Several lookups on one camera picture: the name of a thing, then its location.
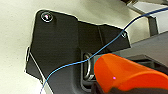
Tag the small round base bolt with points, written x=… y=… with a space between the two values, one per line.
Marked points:
x=46 y=16

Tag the orange plastic cup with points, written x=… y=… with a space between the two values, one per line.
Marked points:
x=130 y=71

